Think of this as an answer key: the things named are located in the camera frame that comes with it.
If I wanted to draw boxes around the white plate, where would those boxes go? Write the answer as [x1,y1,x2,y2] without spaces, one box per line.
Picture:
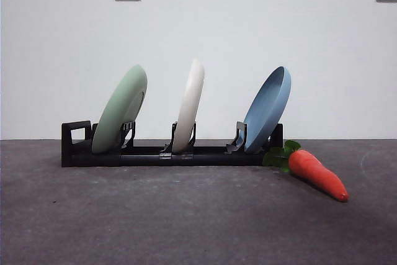
[172,58,205,155]

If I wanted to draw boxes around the orange toy carrot green leaves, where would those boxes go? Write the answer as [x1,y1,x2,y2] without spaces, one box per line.
[262,140,350,202]

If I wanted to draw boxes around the green plate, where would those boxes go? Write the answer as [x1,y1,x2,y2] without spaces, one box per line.
[91,64,148,155]

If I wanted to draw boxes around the blue plate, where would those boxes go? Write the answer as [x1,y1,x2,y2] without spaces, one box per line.
[243,66,292,155]

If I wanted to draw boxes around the black plate rack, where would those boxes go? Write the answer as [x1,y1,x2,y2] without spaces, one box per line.
[61,120,283,168]

